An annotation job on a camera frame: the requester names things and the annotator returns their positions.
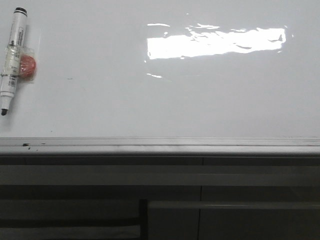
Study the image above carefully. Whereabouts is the red magnet taped to marker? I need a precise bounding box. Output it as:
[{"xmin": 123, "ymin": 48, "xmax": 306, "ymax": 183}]
[{"xmin": 19, "ymin": 47, "xmax": 38, "ymax": 84}]

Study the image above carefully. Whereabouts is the white whiteboard marker pen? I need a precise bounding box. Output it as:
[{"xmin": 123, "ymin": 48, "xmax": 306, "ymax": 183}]
[{"xmin": 0, "ymin": 7, "xmax": 28, "ymax": 116}]

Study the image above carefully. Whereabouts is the white whiteboard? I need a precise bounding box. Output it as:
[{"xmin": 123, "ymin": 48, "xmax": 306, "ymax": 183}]
[{"xmin": 0, "ymin": 0, "xmax": 320, "ymax": 138}]

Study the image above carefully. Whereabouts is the aluminium whiteboard tray rail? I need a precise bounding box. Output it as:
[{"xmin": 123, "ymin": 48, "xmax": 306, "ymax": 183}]
[{"xmin": 0, "ymin": 137, "xmax": 320, "ymax": 157}]

